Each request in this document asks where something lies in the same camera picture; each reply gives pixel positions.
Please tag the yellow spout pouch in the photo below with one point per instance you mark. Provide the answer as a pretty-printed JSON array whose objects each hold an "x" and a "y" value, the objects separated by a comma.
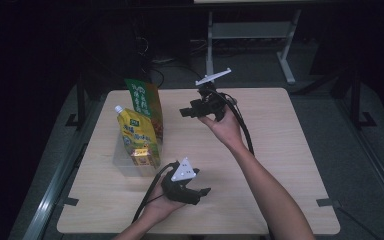
[{"x": 136, "y": 133}]

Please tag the dark round table grommet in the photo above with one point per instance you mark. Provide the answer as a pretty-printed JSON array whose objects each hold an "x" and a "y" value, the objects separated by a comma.
[{"x": 234, "y": 100}]

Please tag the black metal stand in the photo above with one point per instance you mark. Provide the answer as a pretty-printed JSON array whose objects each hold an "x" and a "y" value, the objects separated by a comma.
[
  {"x": 80, "y": 103},
  {"x": 356, "y": 100}
]

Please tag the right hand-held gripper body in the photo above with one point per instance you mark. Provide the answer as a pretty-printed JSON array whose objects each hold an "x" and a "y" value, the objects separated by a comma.
[{"x": 210, "y": 105}]

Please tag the green and red snack packet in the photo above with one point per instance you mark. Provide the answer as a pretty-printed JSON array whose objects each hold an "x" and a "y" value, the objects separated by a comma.
[{"x": 146, "y": 100}]

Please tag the person's right hand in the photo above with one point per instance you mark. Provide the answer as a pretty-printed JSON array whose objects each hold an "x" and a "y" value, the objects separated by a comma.
[{"x": 226, "y": 131}]

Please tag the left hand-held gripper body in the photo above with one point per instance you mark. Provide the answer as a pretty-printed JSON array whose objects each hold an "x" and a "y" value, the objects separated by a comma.
[{"x": 178, "y": 191}]

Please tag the white metal desk frame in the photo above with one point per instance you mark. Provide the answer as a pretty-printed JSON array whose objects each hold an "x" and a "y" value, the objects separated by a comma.
[{"x": 250, "y": 30}]

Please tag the person's left hand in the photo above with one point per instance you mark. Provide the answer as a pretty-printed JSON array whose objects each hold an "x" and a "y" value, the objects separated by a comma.
[{"x": 160, "y": 206}]

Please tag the aluminium rail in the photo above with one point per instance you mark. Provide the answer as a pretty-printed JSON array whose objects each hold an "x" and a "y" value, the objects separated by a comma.
[
  {"x": 50, "y": 200},
  {"x": 376, "y": 160}
]

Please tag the clear plastic container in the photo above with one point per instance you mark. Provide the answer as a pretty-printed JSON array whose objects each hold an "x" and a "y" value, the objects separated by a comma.
[{"x": 123, "y": 160}]

